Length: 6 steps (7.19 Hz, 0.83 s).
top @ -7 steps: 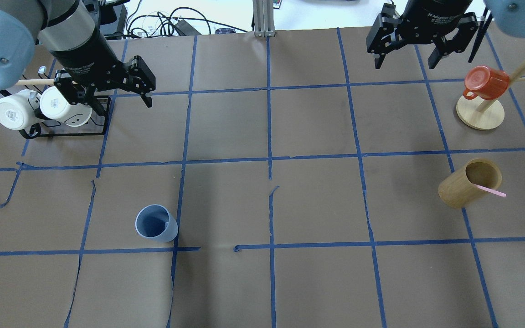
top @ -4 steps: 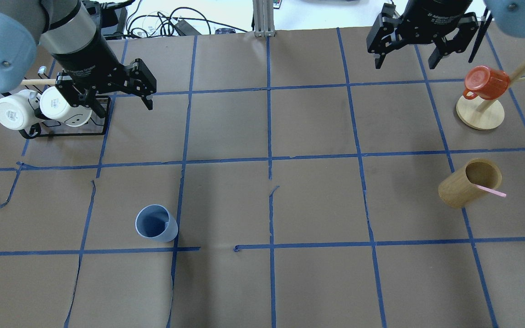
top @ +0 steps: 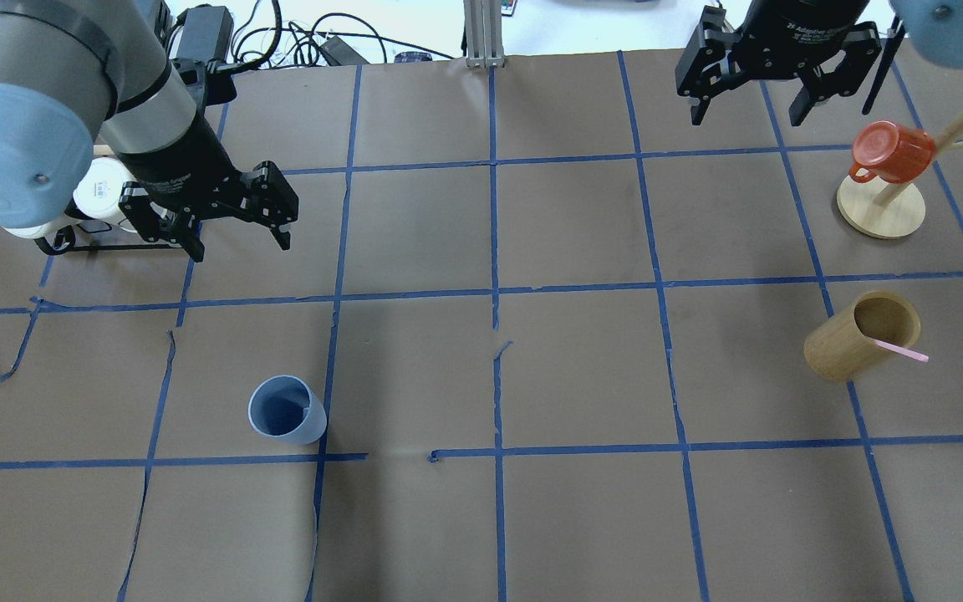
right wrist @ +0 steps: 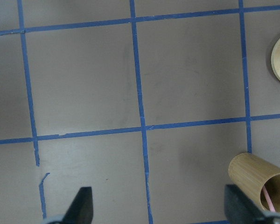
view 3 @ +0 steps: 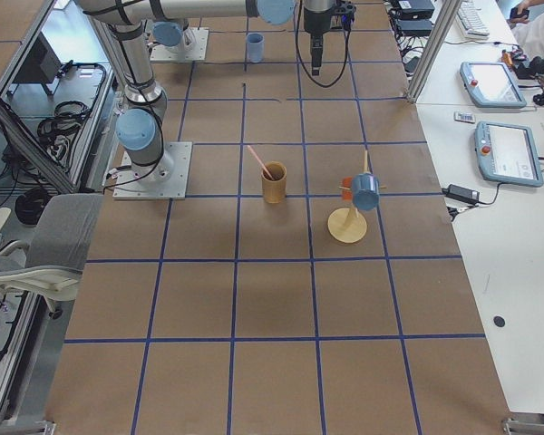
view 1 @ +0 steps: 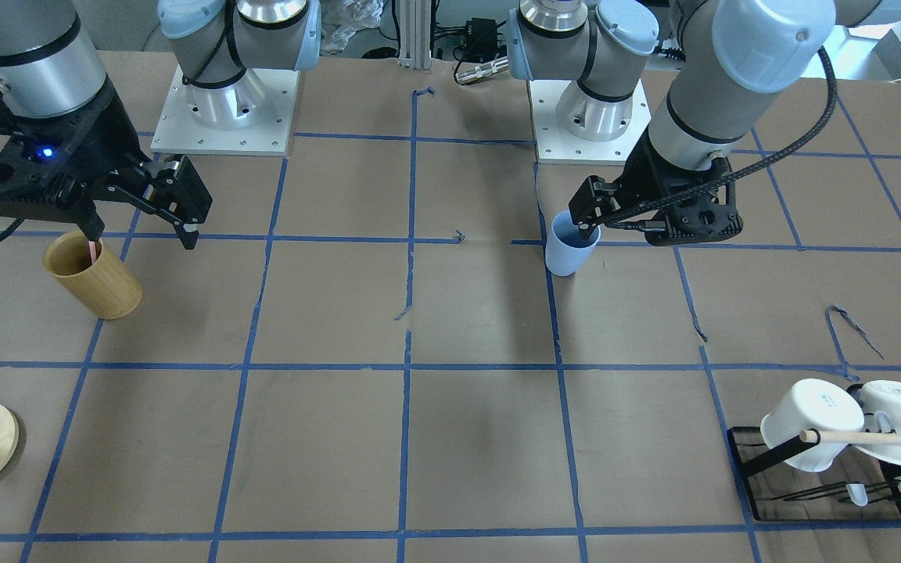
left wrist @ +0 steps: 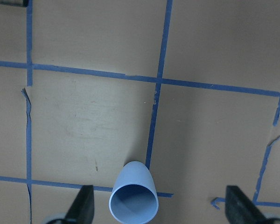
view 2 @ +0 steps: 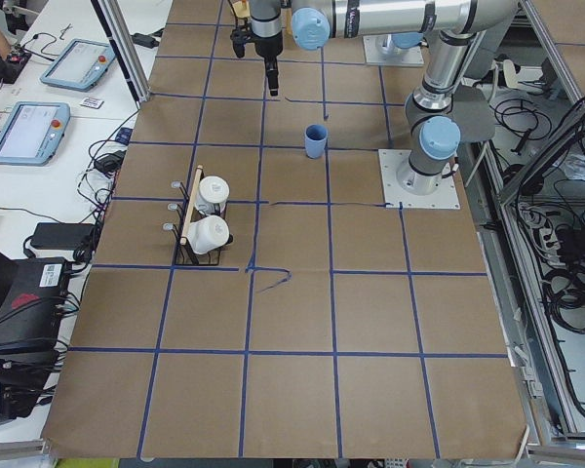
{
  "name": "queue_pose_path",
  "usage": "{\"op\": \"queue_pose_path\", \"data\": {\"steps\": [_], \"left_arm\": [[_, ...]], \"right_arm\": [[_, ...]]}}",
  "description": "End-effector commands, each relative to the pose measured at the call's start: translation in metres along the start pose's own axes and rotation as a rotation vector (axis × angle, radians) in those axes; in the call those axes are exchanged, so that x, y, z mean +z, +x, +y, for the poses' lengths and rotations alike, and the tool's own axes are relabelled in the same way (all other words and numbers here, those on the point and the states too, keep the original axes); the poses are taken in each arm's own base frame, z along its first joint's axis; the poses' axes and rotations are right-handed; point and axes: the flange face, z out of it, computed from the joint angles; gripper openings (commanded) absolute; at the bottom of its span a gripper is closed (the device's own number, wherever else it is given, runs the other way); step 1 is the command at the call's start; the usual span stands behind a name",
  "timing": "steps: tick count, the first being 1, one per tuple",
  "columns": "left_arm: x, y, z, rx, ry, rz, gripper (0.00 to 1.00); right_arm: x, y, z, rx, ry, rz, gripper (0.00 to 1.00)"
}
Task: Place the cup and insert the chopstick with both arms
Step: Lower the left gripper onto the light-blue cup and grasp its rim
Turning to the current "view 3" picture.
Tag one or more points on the pink chopstick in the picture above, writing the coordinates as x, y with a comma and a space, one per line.
260, 162

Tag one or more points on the white keyboard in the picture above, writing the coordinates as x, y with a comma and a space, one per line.
469, 22

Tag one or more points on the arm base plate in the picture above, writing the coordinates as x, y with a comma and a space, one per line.
169, 179
172, 44

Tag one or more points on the upper teach pendant tablet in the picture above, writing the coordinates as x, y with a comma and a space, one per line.
491, 85

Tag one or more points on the aluminium frame post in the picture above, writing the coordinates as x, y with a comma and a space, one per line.
447, 13

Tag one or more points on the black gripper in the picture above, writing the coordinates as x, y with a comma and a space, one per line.
315, 22

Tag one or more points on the lower teach pendant tablet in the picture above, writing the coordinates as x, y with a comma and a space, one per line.
507, 154

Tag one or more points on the teach pendant tablet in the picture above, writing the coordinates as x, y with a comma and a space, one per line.
507, 154
491, 85

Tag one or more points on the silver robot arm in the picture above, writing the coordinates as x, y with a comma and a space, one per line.
124, 18
135, 65

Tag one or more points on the light blue plastic cup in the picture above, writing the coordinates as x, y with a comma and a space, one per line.
255, 47

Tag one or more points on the wooden mug tree stand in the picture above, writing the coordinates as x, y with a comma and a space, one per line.
348, 225

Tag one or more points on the blue mug on tree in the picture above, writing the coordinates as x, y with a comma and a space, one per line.
365, 191

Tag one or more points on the orange red mug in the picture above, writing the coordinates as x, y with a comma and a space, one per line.
346, 192

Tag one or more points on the black power adapter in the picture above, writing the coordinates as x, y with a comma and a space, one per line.
462, 194

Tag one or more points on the grey office chair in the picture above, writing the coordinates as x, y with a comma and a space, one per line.
51, 264

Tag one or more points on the bamboo chopstick holder cup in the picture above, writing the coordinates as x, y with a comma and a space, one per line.
274, 182

